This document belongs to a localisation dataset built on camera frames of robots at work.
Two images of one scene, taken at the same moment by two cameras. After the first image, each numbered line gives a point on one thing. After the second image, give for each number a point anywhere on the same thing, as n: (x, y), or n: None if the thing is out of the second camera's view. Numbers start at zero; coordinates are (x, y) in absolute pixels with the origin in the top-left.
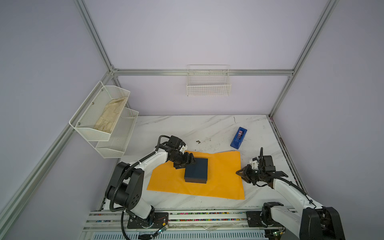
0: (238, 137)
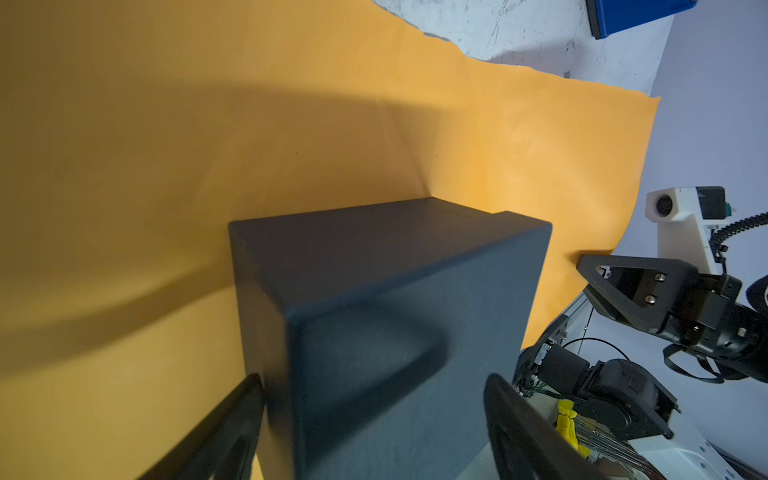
0: (608, 16)
